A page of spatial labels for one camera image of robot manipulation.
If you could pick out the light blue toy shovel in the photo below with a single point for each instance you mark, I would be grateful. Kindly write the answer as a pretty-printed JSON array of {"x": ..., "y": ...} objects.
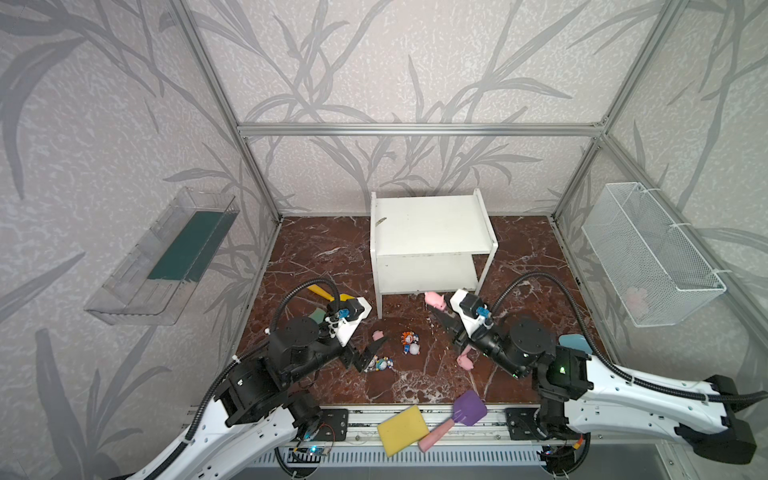
[{"x": 576, "y": 342}]

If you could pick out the yellow toy shovel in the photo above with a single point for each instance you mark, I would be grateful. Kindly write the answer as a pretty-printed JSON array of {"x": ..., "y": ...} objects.
[{"x": 316, "y": 289}]

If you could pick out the white wire mesh basket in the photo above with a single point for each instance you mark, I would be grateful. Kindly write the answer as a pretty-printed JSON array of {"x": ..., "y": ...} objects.
[{"x": 640, "y": 245}]

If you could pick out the clear plastic wall bin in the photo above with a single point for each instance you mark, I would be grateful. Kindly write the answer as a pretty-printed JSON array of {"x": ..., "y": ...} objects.
[{"x": 153, "y": 284}]

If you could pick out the yellow sponge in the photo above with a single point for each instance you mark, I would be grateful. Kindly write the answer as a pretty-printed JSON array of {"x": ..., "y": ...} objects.
[{"x": 402, "y": 430}]

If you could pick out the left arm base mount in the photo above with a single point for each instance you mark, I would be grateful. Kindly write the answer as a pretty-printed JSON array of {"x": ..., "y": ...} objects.
[{"x": 331, "y": 425}]

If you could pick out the white two-tier shelf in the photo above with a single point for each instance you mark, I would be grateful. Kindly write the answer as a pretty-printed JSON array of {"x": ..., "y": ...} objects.
[{"x": 430, "y": 243}]

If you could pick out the pink toy in basket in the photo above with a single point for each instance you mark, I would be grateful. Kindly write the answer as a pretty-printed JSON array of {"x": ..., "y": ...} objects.
[{"x": 635, "y": 300}]

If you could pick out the green sponge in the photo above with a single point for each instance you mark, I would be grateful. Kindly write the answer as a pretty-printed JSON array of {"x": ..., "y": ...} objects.
[{"x": 318, "y": 316}]

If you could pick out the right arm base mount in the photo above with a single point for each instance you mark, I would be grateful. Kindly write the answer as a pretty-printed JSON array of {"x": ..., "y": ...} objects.
[{"x": 522, "y": 424}]

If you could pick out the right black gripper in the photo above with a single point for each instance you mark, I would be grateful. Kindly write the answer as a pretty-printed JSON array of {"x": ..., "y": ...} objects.
[{"x": 465, "y": 334}]

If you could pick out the purple pink toy shovel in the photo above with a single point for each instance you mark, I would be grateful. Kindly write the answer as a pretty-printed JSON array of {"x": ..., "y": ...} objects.
[{"x": 467, "y": 410}]

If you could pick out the green circuit board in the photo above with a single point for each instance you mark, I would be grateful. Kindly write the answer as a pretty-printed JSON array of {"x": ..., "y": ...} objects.
[{"x": 310, "y": 454}]

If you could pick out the pink hooded Doraemon figure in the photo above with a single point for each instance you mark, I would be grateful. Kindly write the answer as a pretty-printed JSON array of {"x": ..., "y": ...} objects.
[{"x": 372, "y": 365}]

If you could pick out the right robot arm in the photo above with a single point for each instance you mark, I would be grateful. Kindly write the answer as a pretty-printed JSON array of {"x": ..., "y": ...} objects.
[{"x": 583, "y": 392}]

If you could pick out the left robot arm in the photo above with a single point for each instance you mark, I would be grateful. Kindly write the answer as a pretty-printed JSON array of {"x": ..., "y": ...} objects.
[{"x": 254, "y": 405}]

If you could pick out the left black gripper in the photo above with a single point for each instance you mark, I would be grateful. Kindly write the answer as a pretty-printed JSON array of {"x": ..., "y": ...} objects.
[{"x": 351, "y": 354}]

